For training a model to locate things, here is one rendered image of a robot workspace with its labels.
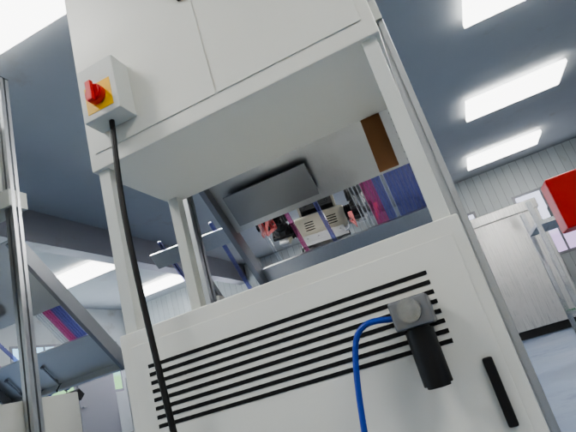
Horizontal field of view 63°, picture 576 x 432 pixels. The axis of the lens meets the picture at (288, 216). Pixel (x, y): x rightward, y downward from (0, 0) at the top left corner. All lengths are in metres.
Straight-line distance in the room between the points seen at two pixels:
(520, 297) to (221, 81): 7.49
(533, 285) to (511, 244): 0.70
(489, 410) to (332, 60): 0.68
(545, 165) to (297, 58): 9.27
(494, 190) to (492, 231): 1.74
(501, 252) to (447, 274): 7.49
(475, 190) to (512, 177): 0.70
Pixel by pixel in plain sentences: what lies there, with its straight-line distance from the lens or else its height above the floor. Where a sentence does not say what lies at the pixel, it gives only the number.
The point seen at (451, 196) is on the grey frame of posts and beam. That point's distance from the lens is 1.27.
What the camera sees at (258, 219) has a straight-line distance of 1.66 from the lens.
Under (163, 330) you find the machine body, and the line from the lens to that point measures 0.99.
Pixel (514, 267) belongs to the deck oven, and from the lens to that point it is 8.27.
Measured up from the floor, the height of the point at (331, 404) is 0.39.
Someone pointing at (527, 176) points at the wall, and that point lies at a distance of 10.03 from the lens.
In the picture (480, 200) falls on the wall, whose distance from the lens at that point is 9.87.
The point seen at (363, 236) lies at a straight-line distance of 1.69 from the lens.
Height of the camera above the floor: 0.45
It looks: 18 degrees up
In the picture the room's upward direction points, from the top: 17 degrees counter-clockwise
